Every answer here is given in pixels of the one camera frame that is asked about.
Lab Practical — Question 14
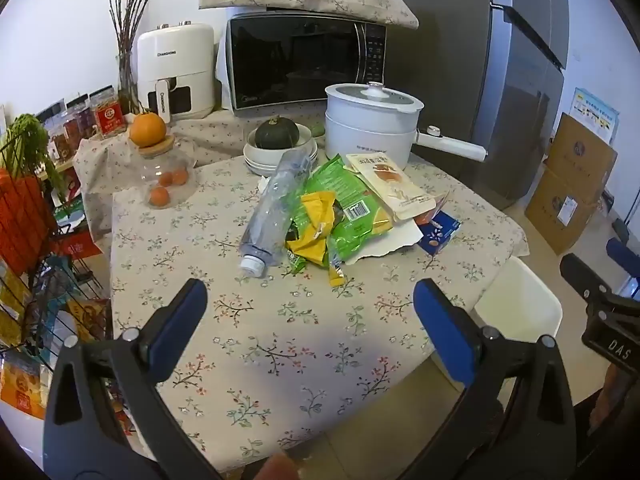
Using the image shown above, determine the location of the floral tablecloth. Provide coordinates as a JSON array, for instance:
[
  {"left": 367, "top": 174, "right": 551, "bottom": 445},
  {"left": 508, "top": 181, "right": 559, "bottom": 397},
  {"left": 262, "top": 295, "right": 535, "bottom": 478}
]
[
  {"left": 110, "top": 152, "right": 530, "bottom": 476},
  {"left": 72, "top": 102, "right": 328, "bottom": 238}
]

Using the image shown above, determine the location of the black microwave oven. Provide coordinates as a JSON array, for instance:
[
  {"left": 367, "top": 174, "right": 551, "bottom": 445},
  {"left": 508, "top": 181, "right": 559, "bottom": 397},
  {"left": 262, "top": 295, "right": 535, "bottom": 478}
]
[{"left": 226, "top": 12, "right": 388, "bottom": 113}]

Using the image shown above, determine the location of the orange snack packet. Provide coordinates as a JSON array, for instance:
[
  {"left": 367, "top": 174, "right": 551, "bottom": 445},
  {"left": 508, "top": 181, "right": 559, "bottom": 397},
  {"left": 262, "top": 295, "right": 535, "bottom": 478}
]
[{"left": 0, "top": 355, "right": 51, "bottom": 421}]

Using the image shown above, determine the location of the white air fryer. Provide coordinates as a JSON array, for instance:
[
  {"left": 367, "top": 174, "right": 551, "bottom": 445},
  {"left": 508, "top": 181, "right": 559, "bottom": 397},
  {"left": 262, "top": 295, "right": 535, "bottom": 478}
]
[{"left": 136, "top": 21, "right": 217, "bottom": 123}]

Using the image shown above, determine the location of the cardboard box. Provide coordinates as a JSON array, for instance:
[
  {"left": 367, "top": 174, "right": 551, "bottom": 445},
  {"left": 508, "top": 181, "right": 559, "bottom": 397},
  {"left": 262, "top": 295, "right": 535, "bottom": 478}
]
[
  {"left": 543, "top": 112, "right": 618, "bottom": 206},
  {"left": 525, "top": 165, "right": 601, "bottom": 256}
]

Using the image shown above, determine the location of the clear plastic bottle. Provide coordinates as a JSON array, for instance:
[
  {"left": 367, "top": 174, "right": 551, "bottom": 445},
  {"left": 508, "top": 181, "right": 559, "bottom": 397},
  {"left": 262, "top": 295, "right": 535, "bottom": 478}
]
[{"left": 239, "top": 149, "right": 313, "bottom": 277}]

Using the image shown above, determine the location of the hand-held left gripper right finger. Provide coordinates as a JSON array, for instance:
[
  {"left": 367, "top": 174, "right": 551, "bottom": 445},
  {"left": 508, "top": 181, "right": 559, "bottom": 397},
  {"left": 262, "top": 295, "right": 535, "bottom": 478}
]
[{"left": 400, "top": 278, "right": 583, "bottom": 480}]

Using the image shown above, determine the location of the white plastic bin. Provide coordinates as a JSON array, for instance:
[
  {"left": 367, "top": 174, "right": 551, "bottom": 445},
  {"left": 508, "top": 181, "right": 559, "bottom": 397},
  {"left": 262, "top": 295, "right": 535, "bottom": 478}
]
[{"left": 472, "top": 256, "right": 563, "bottom": 341}]

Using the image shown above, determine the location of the person's left hand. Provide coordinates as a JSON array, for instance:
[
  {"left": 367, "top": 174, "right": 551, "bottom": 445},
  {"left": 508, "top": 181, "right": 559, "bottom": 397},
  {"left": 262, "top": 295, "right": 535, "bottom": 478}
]
[{"left": 252, "top": 452, "right": 301, "bottom": 480}]

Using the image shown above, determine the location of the bare twig bunch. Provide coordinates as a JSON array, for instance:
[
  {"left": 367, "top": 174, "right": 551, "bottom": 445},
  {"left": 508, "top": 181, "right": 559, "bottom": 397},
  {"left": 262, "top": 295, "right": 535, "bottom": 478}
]
[{"left": 105, "top": 0, "right": 161, "bottom": 61}]

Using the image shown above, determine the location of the glass vase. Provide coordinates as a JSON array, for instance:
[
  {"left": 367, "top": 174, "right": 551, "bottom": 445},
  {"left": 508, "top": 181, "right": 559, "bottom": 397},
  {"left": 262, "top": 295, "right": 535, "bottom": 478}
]
[{"left": 116, "top": 52, "right": 142, "bottom": 115}]

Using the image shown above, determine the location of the grey refrigerator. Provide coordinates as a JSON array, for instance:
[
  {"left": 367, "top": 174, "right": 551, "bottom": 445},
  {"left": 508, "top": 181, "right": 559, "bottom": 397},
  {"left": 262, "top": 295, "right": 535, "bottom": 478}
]
[{"left": 377, "top": 0, "right": 571, "bottom": 211}]

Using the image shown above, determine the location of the yellow snack wrapper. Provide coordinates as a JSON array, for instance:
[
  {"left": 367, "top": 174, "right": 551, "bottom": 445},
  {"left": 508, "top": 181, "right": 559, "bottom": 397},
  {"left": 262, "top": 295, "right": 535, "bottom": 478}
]
[{"left": 286, "top": 191, "right": 340, "bottom": 288}]

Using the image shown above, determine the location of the black wire rack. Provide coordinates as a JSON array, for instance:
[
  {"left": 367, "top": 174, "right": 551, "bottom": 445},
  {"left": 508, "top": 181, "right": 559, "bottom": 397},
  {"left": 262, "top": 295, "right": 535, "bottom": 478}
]
[{"left": 0, "top": 125, "right": 118, "bottom": 396}]

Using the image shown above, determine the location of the wall poster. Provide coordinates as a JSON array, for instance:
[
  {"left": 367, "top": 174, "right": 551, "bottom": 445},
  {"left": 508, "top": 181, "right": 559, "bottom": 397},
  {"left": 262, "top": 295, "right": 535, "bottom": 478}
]
[{"left": 570, "top": 87, "right": 621, "bottom": 143}]

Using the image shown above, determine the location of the beige snack pouch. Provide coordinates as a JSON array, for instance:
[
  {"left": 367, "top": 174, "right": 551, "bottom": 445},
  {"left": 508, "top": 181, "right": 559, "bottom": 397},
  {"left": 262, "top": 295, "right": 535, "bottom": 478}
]
[{"left": 346, "top": 152, "right": 437, "bottom": 222}]

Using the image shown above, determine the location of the white pot lid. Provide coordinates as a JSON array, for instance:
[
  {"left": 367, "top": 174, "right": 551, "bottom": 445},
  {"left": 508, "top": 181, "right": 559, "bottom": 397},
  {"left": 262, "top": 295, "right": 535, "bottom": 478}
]
[{"left": 325, "top": 81, "right": 425, "bottom": 113}]

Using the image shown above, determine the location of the large orange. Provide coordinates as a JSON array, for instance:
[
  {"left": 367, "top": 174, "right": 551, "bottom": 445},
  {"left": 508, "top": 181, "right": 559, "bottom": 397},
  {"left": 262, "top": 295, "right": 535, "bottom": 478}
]
[{"left": 129, "top": 111, "right": 167, "bottom": 148}]

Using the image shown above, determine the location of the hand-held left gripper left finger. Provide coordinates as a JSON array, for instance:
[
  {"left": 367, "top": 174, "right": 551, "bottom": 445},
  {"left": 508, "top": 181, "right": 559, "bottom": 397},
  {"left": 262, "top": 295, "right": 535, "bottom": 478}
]
[{"left": 44, "top": 277, "right": 236, "bottom": 480}]

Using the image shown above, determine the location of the orange bag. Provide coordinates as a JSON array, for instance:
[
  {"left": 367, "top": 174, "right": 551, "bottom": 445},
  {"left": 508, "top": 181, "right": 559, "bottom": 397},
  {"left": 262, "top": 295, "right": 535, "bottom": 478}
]
[{"left": 0, "top": 167, "right": 58, "bottom": 276}]

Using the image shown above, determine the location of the blue carton box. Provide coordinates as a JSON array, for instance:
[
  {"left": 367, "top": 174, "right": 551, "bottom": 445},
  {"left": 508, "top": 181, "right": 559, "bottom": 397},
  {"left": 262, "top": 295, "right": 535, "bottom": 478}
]
[{"left": 416, "top": 210, "right": 462, "bottom": 256}]

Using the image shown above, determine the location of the person's right hand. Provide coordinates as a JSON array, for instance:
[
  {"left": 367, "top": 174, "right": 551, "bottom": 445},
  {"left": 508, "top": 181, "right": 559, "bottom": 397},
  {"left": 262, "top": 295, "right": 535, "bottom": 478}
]
[{"left": 595, "top": 364, "right": 640, "bottom": 433}]

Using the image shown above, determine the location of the red gift box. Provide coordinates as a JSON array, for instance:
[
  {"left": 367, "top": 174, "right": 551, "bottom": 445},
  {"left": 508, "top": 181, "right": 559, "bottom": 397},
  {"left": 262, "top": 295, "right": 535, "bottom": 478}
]
[{"left": 50, "top": 232, "right": 103, "bottom": 259}]

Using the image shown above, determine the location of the snack jar with red label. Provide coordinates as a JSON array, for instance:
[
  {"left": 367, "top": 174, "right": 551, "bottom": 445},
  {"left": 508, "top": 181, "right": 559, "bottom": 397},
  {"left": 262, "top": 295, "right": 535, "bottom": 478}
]
[{"left": 89, "top": 87, "right": 128, "bottom": 140}]

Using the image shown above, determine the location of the white electric pot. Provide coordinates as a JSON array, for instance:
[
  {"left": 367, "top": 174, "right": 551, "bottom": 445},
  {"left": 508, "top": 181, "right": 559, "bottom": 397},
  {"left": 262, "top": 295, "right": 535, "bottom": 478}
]
[{"left": 324, "top": 81, "right": 488, "bottom": 171}]

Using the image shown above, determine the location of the glass jar with wooden lid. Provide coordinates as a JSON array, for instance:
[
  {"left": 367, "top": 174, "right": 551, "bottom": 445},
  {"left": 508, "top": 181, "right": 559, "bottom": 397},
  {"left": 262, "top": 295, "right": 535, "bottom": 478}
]
[{"left": 127, "top": 135, "right": 197, "bottom": 208}]

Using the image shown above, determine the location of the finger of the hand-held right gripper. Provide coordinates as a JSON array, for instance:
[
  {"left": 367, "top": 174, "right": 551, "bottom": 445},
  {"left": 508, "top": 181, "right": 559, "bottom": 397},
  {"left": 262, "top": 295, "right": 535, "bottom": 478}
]
[
  {"left": 559, "top": 253, "right": 618, "bottom": 308},
  {"left": 606, "top": 237, "right": 640, "bottom": 282}
]

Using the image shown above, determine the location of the green plant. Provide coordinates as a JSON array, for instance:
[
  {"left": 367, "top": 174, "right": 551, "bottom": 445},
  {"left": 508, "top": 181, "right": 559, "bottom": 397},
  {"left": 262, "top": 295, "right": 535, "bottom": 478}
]
[{"left": 0, "top": 114, "right": 67, "bottom": 198}]

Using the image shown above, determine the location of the clear snack jar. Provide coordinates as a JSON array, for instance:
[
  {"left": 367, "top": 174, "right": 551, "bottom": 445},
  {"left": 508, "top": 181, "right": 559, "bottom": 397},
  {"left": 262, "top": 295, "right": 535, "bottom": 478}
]
[{"left": 65, "top": 97, "right": 98, "bottom": 142}]

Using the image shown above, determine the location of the dark green squash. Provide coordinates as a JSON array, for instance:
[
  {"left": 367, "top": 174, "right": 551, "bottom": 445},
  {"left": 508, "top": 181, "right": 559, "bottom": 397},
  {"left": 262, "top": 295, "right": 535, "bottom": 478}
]
[{"left": 255, "top": 115, "right": 300, "bottom": 151}]

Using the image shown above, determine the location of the green snack wrapper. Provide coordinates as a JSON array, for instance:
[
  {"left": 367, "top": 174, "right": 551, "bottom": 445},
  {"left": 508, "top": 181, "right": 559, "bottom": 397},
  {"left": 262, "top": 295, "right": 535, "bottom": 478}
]
[{"left": 285, "top": 155, "right": 396, "bottom": 273}]

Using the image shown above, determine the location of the torn white paper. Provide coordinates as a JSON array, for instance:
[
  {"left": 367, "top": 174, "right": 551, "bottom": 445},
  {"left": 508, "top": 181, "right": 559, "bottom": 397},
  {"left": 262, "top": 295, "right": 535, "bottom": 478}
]
[{"left": 345, "top": 212, "right": 426, "bottom": 263}]

